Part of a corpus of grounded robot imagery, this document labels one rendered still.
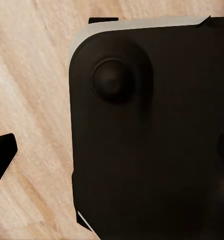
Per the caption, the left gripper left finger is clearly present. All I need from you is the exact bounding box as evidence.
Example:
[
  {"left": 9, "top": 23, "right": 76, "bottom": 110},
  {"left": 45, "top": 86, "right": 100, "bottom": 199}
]
[{"left": 0, "top": 133, "right": 17, "bottom": 179}]

